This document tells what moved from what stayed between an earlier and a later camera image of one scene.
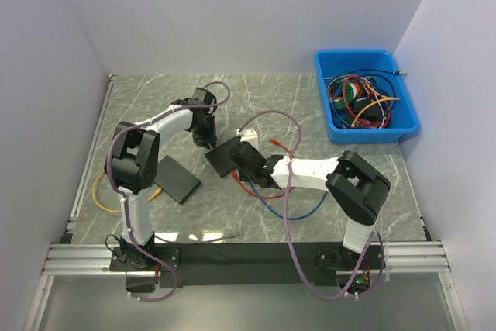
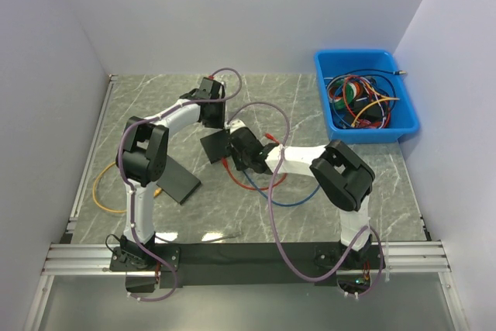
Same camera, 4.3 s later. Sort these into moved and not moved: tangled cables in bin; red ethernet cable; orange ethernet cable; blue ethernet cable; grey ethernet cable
Moved: red ethernet cable; blue ethernet cable
Not moved: tangled cables in bin; grey ethernet cable; orange ethernet cable
